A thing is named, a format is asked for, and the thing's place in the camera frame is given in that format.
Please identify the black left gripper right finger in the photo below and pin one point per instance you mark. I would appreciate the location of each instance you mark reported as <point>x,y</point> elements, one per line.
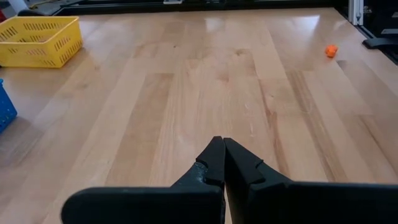
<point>311,207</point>

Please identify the yellow plastic basket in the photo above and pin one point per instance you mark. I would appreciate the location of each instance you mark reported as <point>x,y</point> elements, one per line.
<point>40,43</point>

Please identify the orange plastic Halloween toy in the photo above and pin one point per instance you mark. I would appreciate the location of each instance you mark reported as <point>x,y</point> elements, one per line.
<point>331,50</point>

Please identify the blue plastic basket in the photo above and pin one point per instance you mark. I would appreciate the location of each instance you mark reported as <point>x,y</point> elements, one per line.
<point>5,109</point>

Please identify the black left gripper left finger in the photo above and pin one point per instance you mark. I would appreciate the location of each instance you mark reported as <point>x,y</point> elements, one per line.
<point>143,207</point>

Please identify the silver aluminium extrusion post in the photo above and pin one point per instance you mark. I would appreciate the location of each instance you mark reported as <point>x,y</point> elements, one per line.
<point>356,12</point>

